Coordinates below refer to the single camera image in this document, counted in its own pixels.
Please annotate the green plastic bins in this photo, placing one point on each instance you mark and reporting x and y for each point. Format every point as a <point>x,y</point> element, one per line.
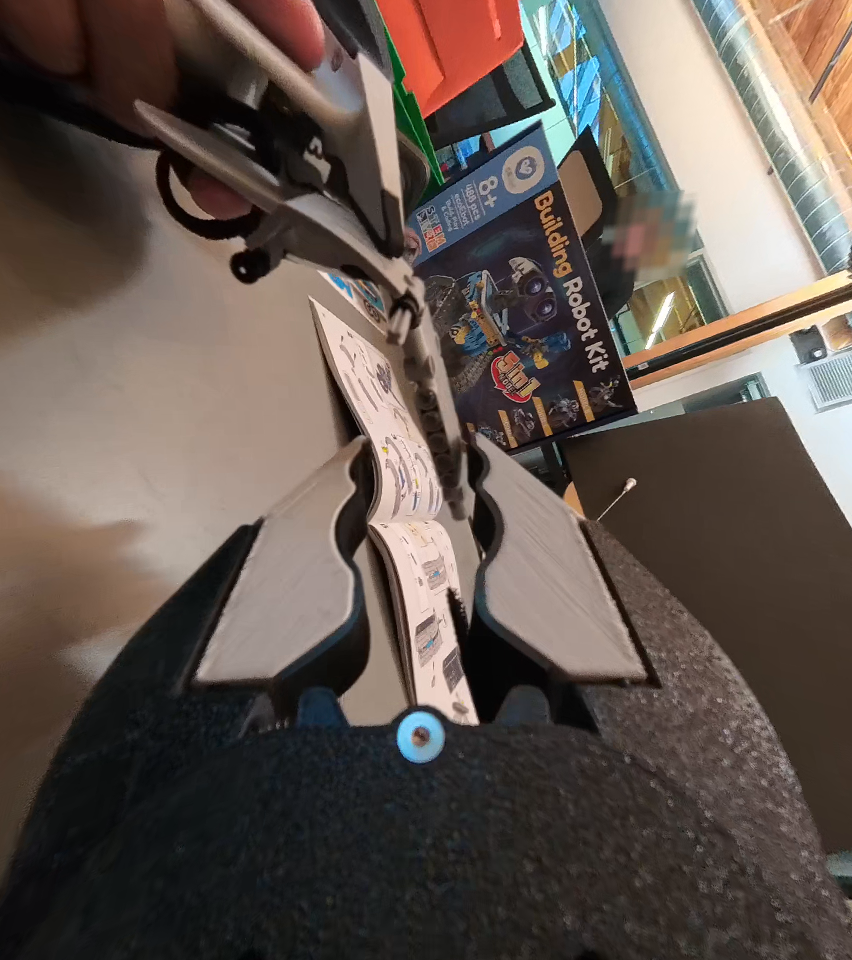
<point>411,120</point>

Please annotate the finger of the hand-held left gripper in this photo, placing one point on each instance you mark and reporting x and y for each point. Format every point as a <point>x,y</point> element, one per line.
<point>336,236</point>
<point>377,135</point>

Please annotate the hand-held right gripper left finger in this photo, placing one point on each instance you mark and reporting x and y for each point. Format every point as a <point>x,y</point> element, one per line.
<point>283,600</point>

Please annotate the small grey connector piece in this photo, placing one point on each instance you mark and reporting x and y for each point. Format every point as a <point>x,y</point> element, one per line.
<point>405,307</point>

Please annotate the grey panel with holes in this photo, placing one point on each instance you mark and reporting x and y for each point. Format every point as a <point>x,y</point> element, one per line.
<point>437,420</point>

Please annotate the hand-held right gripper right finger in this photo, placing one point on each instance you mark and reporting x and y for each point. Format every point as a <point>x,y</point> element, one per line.
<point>561,600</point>

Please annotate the dark blue toy kit box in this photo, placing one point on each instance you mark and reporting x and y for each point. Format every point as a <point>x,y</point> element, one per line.
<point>531,300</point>

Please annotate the silver air duct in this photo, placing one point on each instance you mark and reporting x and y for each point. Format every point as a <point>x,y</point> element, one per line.
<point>771,127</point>

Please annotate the person's left hand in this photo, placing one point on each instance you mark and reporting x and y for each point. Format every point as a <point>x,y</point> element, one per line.
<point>81,45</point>

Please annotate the white instruction booklet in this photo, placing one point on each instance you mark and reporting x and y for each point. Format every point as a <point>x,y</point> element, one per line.
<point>366,367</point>

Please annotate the black divider panel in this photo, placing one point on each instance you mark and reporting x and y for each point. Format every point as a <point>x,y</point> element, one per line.
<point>733,600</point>

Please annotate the grey desk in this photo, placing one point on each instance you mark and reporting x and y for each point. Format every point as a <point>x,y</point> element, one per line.
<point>208,375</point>

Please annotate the orange plastic case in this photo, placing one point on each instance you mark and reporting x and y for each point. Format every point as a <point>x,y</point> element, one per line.
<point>448,37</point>

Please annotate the white air vent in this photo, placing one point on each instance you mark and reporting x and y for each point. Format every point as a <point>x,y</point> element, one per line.
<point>842,379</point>

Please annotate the blue sticker sheet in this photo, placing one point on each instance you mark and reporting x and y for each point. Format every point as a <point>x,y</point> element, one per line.
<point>358,289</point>

